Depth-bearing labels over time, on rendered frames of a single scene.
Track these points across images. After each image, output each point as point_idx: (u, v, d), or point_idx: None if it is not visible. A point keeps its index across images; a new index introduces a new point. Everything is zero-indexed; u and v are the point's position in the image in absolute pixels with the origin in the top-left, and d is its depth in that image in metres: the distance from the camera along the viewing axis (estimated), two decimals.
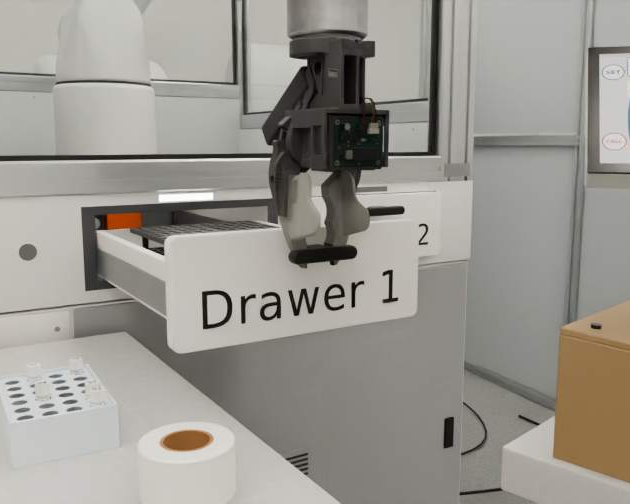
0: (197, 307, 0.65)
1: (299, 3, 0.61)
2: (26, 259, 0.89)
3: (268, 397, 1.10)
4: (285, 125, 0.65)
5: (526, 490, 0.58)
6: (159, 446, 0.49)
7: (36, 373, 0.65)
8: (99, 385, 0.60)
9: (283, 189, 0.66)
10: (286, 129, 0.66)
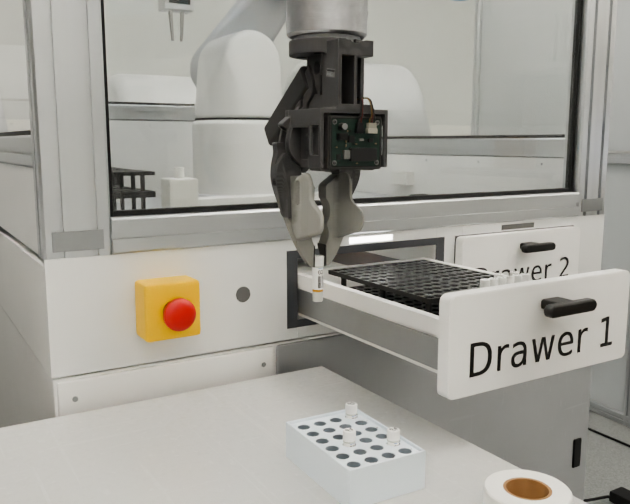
0: (466, 358, 0.72)
1: (298, 3, 0.62)
2: (241, 301, 0.96)
3: (430, 423, 1.17)
4: (284, 125, 0.66)
5: None
6: (509, 494, 0.56)
7: (322, 263, 0.69)
8: (399, 432, 0.67)
9: (286, 190, 0.66)
10: (286, 129, 0.66)
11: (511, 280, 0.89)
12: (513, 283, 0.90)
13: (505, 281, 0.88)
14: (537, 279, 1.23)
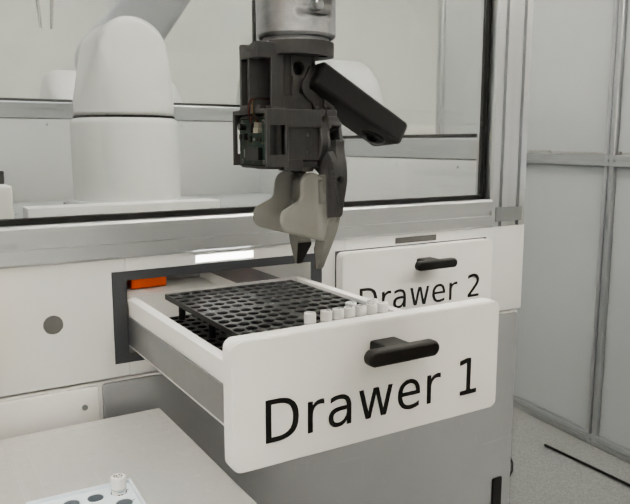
0: (260, 419, 0.56)
1: None
2: (51, 333, 0.80)
3: (310, 467, 1.01)
4: None
5: None
6: None
7: (305, 320, 0.70)
8: None
9: (288, 185, 0.72)
10: None
11: (361, 311, 0.73)
12: (366, 314, 0.74)
13: (353, 312, 0.72)
14: (439, 300, 1.08)
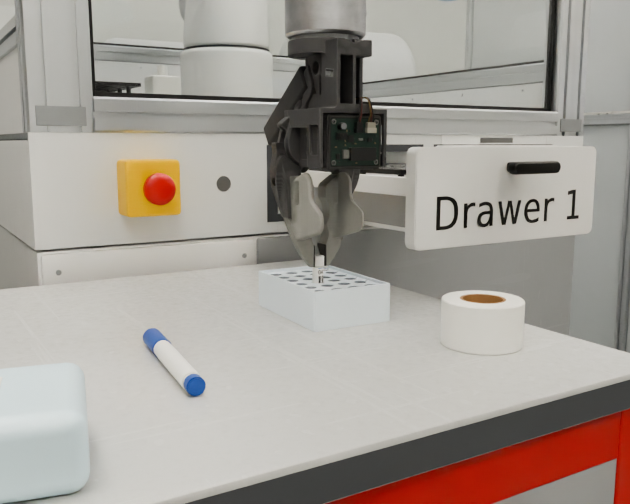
0: (432, 210, 0.75)
1: (296, 3, 0.62)
2: (222, 190, 0.98)
3: None
4: (284, 125, 0.66)
5: None
6: (465, 301, 0.59)
7: None
8: None
9: (285, 191, 0.66)
10: (285, 129, 0.67)
11: None
12: None
13: None
14: None
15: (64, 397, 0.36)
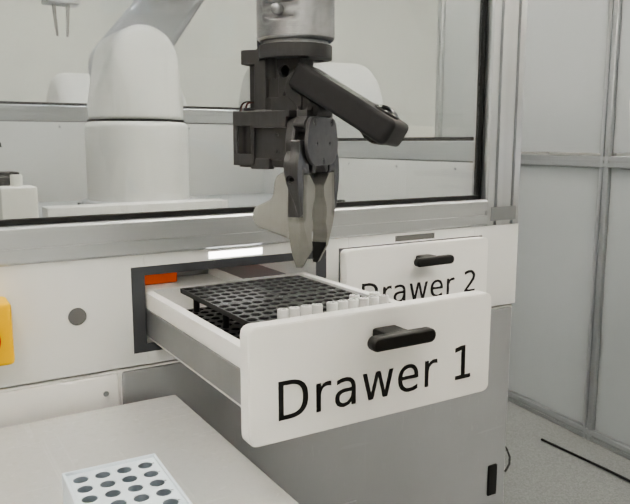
0: (273, 399, 0.62)
1: None
2: (75, 324, 0.86)
3: (315, 452, 1.07)
4: None
5: None
6: None
7: (313, 311, 0.76)
8: (303, 309, 0.75)
9: None
10: (329, 130, 0.70)
11: (364, 302, 0.79)
12: (369, 306, 0.80)
13: (356, 304, 0.78)
14: (437, 295, 1.14)
15: None
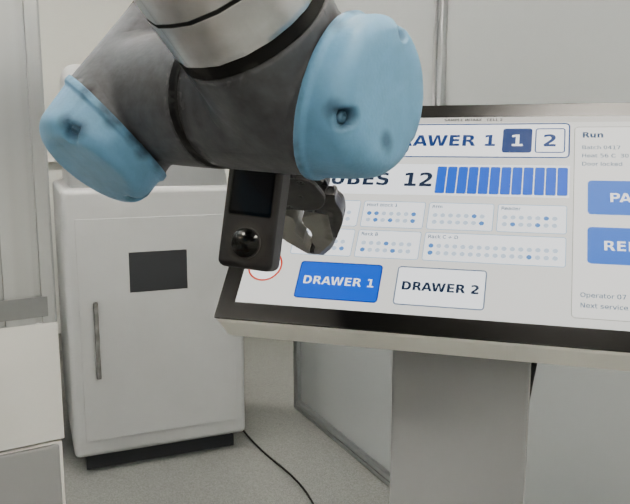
0: None
1: None
2: None
3: None
4: None
5: None
6: None
7: None
8: None
9: None
10: (316, 182, 0.59)
11: None
12: None
13: None
14: None
15: None
